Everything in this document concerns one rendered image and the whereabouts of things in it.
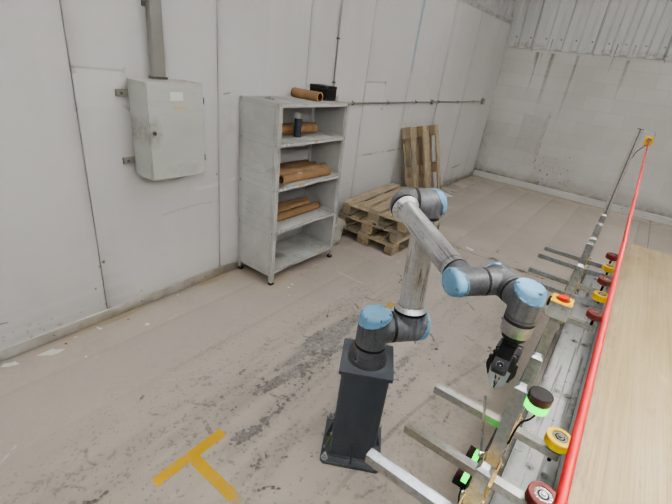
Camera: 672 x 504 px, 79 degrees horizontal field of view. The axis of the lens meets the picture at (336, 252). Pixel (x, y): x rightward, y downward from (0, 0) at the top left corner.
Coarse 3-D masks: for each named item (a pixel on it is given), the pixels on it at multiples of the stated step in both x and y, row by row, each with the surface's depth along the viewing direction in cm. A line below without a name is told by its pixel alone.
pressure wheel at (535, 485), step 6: (528, 486) 112; (534, 486) 112; (540, 486) 112; (546, 486) 112; (528, 492) 110; (534, 492) 110; (540, 492) 111; (546, 492) 111; (552, 492) 111; (528, 498) 110; (534, 498) 109; (540, 498) 109; (546, 498) 109; (552, 498) 110
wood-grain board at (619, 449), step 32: (640, 256) 283; (640, 288) 236; (640, 320) 202; (608, 352) 175; (640, 352) 177; (608, 384) 155; (640, 384) 158; (608, 416) 140; (640, 416) 142; (608, 448) 128; (640, 448) 129; (576, 480) 116; (608, 480) 117; (640, 480) 118
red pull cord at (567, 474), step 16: (640, 176) 146; (624, 240) 80; (608, 304) 55; (608, 320) 52; (592, 368) 42; (592, 384) 40; (576, 416) 36; (576, 432) 34; (576, 448) 33; (560, 480) 30; (560, 496) 29
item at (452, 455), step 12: (408, 420) 134; (408, 432) 131; (420, 432) 130; (432, 444) 127; (444, 444) 127; (444, 456) 125; (456, 456) 123; (468, 468) 121; (504, 480) 118; (504, 492) 116; (516, 492) 115
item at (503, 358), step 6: (504, 342) 124; (510, 342) 124; (498, 348) 124; (504, 348) 123; (510, 348) 123; (516, 348) 122; (498, 354) 122; (504, 354) 122; (510, 354) 121; (498, 360) 121; (504, 360) 121; (510, 360) 120; (492, 366) 120; (498, 366) 120; (504, 366) 120; (498, 372) 119; (504, 372) 118
